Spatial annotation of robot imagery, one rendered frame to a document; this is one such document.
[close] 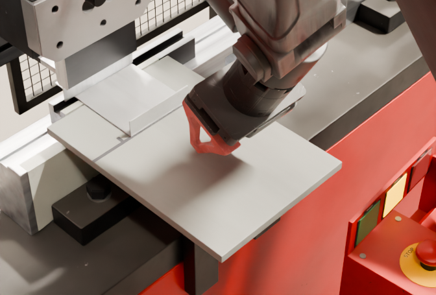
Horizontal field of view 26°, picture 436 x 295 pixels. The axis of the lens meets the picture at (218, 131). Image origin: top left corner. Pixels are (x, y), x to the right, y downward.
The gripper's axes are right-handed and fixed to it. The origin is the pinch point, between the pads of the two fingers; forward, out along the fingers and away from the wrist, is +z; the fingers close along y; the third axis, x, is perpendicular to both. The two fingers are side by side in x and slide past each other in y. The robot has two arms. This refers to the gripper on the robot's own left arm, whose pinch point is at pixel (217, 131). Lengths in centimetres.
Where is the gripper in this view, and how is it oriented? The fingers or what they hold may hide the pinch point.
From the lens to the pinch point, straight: 96.2
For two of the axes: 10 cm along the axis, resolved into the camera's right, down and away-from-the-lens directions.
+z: -3.5, 4.3, 8.3
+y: -7.0, 4.7, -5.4
